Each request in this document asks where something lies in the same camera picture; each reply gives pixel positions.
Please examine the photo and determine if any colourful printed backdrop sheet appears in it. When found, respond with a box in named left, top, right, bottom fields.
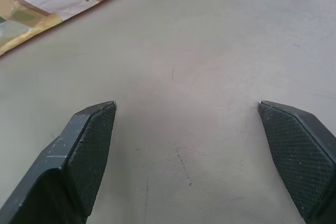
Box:
left=0, top=0, right=167, bottom=57

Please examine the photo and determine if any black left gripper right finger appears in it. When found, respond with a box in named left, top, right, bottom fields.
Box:
left=257, top=100, right=336, bottom=224

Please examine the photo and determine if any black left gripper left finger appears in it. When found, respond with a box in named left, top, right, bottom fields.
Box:
left=0, top=100, right=117, bottom=224

